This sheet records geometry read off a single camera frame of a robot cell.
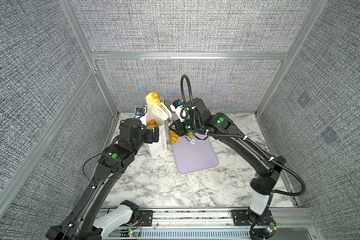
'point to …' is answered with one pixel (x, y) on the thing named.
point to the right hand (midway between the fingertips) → (172, 124)
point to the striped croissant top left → (173, 136)
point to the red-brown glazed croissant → (152, 122)
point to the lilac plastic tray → (197, 154)
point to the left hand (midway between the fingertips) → (149, 125)
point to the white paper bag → (156, 148)
